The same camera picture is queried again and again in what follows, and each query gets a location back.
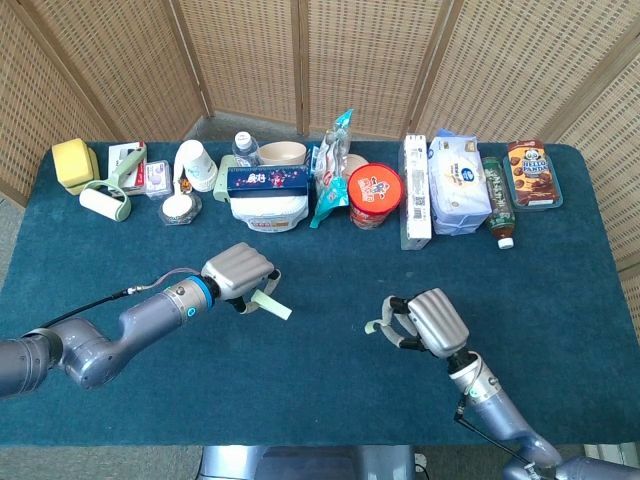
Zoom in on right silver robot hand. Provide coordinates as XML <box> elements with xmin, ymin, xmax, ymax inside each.
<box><xmin>377</xmin><ymin>288</ymin><xmax>470</xmax><ymax>360</ymax></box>

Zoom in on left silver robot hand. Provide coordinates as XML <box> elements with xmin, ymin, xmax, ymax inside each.
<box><xmin>200</xmin><ymin>242</ymin><xmax>282</xmax><ymax>316</ymax></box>

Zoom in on white plastic tub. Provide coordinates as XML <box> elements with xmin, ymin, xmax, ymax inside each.
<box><xmin>229</xmin><ymin>192</ymin><xmax>310</xmax><ymax>234</ymax></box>

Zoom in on cupcake liners in clear pack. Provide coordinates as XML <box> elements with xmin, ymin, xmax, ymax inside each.
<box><xmin>158</xmin><ymin>192</ymin><xmax>204</xmax><ymax>227</ymax></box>

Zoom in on pale green plastic holder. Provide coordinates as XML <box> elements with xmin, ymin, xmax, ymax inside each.
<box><xmin>212</xmin><ymin>153</ymin><xmax>239</xmax><ymax>204</ymax></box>

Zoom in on navy blue rectangular box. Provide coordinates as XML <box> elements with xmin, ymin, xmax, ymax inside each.
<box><xmin>226</xmin><ymin>164</ymin><xmax>311</xmax><ymax>199</ymax></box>

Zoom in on stack of white paper cups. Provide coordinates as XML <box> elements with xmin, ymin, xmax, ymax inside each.
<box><xmin>173</xmin><ymin>139</ymin><xmax>220</xmax><ymax>194</ymax></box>

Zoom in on teal snack bag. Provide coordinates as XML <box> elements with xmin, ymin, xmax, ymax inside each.
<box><xmin>308</xmin><ymin>174</ymin><xmax>350</xmax><ymax>230</ymax></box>

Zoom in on clear water bottle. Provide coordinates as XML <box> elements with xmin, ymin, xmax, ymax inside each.
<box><xmin>231</xmin><ymin>130</ymin><xmax>261</xmax><ymax>169</ymax></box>

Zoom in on clear box with purple label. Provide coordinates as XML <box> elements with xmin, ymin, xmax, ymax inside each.
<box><xmin>144</xmin><ymin>159</ymin><xmax>175</xmax><ymax>201</ymax></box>

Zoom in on beige bowl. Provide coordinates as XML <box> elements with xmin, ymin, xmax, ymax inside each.
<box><xmin>258</xmin><ymin>141</ymin><xmax>307</xmax><ymax>167</ymax></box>

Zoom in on teal carpet table cover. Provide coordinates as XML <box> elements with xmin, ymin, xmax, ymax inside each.
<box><xmin>0</xmin><ymin>141</ymin><xmax>631</xmax><ymax>447</ymax></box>

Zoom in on long white carton box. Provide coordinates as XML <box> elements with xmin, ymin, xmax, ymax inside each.
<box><xmin>398</xmin><ymin>132</ymin><xmax>433</xmax><ymax>251</ymax></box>

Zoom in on green label tea bottle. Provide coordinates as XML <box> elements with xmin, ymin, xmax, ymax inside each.
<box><xmin>481</xmin><ymin>156</ymin><xmax>517</xmax><ymax>250</ymax></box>

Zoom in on light blue tissue pack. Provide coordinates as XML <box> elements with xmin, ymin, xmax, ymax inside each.
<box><xmin>428</xmin><ymin>128</ymin><xmax>494</xmax><ymax>236</ymax></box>

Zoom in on red instant noodle cup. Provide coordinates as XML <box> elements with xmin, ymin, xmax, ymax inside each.
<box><xmin>347</xmin><ymin>163</ymin><xmax>404</xmax><ymax>230</ymax></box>

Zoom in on teal rimmed clear container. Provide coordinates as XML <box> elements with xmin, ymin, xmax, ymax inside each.
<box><xmin>502</xmin><ymin>152</ymin><xmax>565</xmax><ymax>212</ymax></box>

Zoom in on pale green lint roller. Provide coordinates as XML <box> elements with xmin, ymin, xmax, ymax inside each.
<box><xmin>78</xmin><ymin>142</ymin><xmax>149</xmax><ymax>224</ymax></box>

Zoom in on clear plastic snack bag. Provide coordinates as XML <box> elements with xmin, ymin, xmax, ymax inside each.
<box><xmin>317</xmin><ymin>108</ymin><xmax>355</xmax><ymax>189</ymax></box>

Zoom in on round bamboo container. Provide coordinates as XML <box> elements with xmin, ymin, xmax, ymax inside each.
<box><xmin>342</xmin><ymin>153</ymin><xmax>371</xmax><ymax>184</ymax></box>

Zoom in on red and white box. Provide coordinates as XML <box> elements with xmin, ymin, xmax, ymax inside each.
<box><xmin>107</xmin><ymin>141</ymin><xmax>149</xmax><ymax>196</ymax></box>

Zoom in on Hello Panda biscuit box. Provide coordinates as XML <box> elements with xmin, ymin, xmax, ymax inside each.
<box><xmin>507</xmin><ymin>139</ymin><xmax>557</xmax><ymax>206</ymax></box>

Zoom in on yellow sponge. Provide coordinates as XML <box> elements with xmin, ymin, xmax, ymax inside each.
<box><xmin>51</xmin><ymin>138</ymin><xmax>101</xmax><ymax>196</ymax></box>

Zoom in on silver robot torso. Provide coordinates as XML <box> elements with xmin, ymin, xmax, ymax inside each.
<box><xmin>198</xmin><ymin>444</ymin><xmax>417</xmax><ymax>480</ymax></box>

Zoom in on rattan folding screen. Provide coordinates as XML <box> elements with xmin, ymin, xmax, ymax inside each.
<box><xmin>0</xmin><ymin>0</ymin><xmax>640</xmax><ymax>321</ymax></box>

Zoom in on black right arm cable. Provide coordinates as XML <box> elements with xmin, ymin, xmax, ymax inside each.
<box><xmin>453</xmin><ymin>394</ymin><xmax>531</xmax><ymax>469</ymax></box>

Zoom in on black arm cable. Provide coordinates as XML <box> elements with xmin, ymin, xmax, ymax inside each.
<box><xmin>453</xmin><ymin>394</ymin><xmax>531</xmax><ymax>469</ymax></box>
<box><xmin>39</xmin><ymin>267</ymin><xmax>206</xmax><ymax>331</ymax></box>

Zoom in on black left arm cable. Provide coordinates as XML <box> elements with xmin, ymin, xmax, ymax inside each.
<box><xmin>39</xmin><ymin>267</ymin><xmax>206</xmax><ymax>331</ymax></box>

